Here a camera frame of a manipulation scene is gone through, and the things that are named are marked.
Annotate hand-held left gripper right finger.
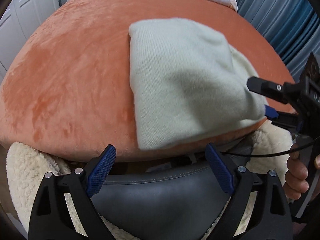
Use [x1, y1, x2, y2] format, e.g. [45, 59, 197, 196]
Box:
[205, 143, 293, 240]

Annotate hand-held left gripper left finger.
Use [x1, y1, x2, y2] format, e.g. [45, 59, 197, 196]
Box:
[28, 144, 117, 240]

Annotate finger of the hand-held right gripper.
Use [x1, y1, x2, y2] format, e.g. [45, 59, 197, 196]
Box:
[246, 76, 304, 105]
[264, 105, 301, 130]

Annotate cream knit cardigan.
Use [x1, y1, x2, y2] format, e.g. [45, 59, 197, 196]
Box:
[128, 17, 269, 151]

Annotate person's right hand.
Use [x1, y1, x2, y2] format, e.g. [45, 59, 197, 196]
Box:
[283, 144, 320, 201]

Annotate black leather seat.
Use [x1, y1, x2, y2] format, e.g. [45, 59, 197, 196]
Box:
[91, 152, 253, 240]

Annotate blue pleated curtain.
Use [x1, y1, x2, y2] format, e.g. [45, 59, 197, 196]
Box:
[230, 0, 320, 85]

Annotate cream fluffy rug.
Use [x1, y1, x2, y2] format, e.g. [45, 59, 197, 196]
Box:
[6, 124, 294, 240]

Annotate orange plush blanket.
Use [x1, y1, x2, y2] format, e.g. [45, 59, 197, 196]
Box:
[0, 0, 297, 163]

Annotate white wardrobe doors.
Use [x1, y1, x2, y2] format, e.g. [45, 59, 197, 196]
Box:
[0, 0, 75, 75]

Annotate black cable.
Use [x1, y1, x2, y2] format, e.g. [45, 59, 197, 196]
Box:
[222, 134, 320, 158]

